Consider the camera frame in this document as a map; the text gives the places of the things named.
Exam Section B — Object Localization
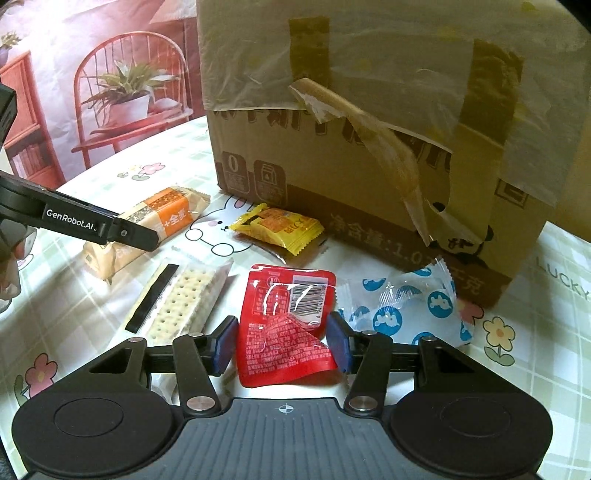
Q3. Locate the clear black-striped cracker packet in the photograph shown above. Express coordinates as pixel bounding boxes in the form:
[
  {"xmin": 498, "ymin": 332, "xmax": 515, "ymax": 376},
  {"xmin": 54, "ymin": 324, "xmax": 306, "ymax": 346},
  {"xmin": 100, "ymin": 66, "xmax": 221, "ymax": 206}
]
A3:
[{"xmin": 124, "ymin": 257, "xmax": 235, "ymax": 339}]

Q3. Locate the small yellow snack packet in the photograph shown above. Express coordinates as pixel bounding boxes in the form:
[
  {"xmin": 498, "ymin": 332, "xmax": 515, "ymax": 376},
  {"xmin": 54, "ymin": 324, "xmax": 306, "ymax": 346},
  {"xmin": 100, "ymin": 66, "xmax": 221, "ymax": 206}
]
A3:
[{"xmin": 229, "ymin": 203, "xmax": 325, "ymax": 257}]

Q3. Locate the white blue-dotted snack packet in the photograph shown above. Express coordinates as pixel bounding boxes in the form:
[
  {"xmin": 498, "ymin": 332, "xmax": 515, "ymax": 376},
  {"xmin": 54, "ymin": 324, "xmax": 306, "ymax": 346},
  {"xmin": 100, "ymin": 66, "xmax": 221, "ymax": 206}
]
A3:
[{"xmin": 336, "ymin": 258, "xmax": 476, "ymax": 348}]

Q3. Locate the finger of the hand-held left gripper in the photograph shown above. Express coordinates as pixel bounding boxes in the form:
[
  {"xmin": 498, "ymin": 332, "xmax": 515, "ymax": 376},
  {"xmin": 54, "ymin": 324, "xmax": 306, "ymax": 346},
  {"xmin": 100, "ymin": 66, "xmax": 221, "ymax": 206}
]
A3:
[{"xmin": 33, "ymin": 184, "xmax": 168, "ymax": 253}]

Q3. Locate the orange and white cracker packet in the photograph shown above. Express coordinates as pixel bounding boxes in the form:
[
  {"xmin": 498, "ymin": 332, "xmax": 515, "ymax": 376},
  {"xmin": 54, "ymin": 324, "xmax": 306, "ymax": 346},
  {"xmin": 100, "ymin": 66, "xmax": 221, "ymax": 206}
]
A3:
[{"xmin": 83, "ymin": 185, "xmax": 212, "ymax": 283}]

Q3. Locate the taped cardboard box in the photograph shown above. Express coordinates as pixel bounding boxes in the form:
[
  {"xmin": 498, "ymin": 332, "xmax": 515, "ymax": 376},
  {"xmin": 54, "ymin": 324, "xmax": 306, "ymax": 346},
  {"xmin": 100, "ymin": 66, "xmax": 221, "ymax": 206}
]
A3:
[{"xmin": 196, "ymin": 0, "xmax": 591, "ymax": 310}]

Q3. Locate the red foil pouch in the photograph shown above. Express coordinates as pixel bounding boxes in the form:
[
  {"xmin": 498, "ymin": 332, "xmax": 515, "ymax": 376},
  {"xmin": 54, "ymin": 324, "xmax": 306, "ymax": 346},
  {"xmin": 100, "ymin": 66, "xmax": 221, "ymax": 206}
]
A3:
[{"xmin": 235, "ymin": 264, "xmax": 339, "ymax": 388}]

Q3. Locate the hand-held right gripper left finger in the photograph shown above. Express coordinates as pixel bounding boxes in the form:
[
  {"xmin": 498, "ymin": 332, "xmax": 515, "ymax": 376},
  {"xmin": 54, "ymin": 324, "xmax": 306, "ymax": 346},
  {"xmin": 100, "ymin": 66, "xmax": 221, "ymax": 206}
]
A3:
[{"xmin": 88, "ymin": 316, "xmax": 238, "ymax": 414}]

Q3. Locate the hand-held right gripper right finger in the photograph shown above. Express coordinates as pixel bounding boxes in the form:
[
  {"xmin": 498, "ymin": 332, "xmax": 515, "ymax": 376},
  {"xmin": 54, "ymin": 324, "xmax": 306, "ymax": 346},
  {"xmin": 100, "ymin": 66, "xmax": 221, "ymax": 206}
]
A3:
[{"xmin": 325, "ymin": 311, "xmax": 481, "ymax": 414}]

